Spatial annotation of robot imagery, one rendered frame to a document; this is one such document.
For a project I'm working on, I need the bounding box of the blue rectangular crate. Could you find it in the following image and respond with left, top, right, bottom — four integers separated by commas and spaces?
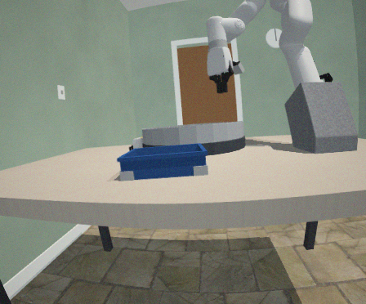
117, 143, 208, 181

